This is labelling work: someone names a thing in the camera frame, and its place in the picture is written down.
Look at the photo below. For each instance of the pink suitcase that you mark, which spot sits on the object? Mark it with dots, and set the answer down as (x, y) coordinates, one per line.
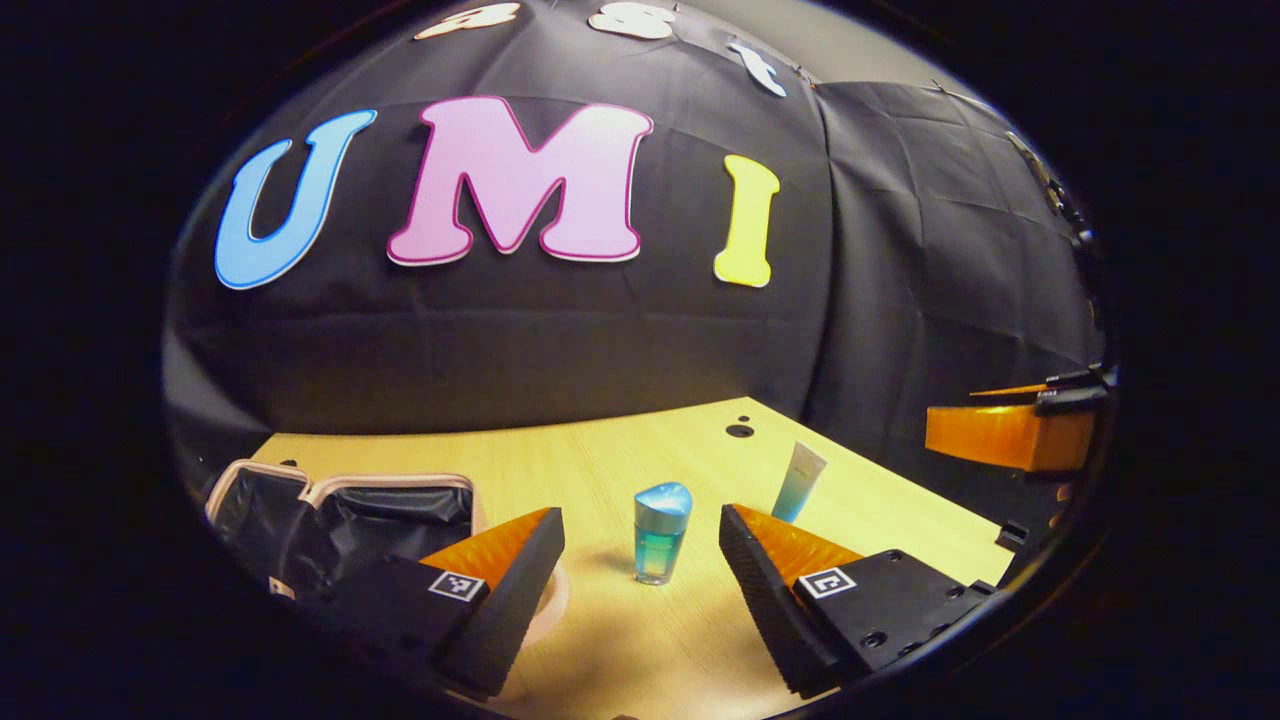
(380, 520)

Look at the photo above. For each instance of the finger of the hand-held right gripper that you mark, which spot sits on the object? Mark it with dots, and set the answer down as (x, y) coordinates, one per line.
(1075, 390)
(1000, 437)

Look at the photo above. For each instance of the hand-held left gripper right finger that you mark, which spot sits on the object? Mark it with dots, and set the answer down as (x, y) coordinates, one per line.
(765, 590)

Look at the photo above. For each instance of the white blue cream tube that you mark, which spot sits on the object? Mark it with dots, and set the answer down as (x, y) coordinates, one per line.
(800, 480)

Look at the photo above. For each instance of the black backdrop cloth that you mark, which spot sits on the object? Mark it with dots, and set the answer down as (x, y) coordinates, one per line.
(600, 350)

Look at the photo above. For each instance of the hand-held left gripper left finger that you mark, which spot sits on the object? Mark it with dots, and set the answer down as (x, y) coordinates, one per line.
(510, 600)

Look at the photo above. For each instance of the blue glass bottle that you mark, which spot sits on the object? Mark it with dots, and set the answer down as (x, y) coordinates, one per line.
(660, 540)

